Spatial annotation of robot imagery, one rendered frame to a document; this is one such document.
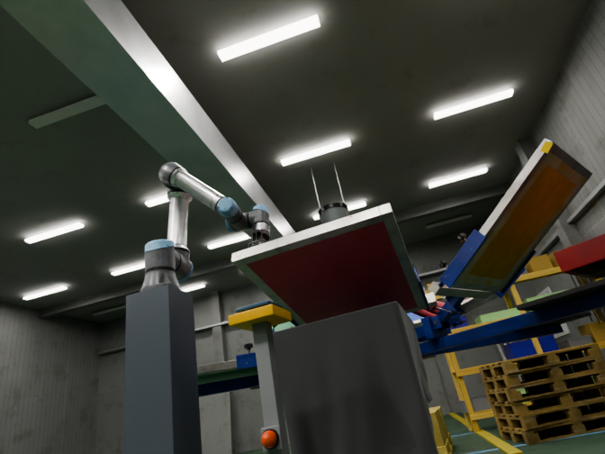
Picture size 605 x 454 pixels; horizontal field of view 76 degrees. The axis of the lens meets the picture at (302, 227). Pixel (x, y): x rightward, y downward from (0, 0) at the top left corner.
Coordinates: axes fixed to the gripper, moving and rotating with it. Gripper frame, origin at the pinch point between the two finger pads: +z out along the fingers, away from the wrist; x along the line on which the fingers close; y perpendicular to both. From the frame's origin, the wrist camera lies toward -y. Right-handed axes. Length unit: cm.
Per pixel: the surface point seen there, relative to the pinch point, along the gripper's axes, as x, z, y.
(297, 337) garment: 15.5, 32.3, 9.1
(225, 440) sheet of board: -568, -135, -901
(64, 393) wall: -997, -298, -719
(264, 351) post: 16, 45, 35
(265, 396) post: 14, 55, 32
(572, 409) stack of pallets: 159, 6, -384
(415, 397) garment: 47, 55, 3
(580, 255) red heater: 120, 5, -42
